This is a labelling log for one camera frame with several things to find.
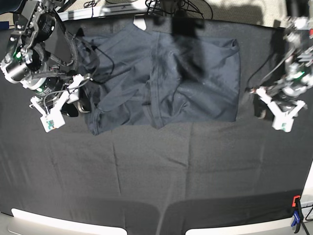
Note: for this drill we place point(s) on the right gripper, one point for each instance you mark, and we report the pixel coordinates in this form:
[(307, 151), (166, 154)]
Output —
[(69, 101)]

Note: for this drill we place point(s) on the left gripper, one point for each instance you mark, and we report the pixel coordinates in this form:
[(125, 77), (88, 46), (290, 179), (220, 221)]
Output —
[(281, 112)]

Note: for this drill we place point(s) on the dark grey t-shirt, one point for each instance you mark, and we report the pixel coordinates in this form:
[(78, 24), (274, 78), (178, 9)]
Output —
[(155, 78)]

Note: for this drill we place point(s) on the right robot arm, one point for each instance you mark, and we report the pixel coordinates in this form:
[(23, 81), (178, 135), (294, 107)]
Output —
[(55, 82)]

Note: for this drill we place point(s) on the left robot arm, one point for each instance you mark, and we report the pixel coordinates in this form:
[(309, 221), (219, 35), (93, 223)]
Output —
[(280, 89)]

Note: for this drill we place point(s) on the black table cloth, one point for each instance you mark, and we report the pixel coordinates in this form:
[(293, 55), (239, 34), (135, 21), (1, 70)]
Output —
[(166, 181)]

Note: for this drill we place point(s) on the red blue clamp near right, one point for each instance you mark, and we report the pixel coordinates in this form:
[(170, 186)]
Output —
[(298, 218)]

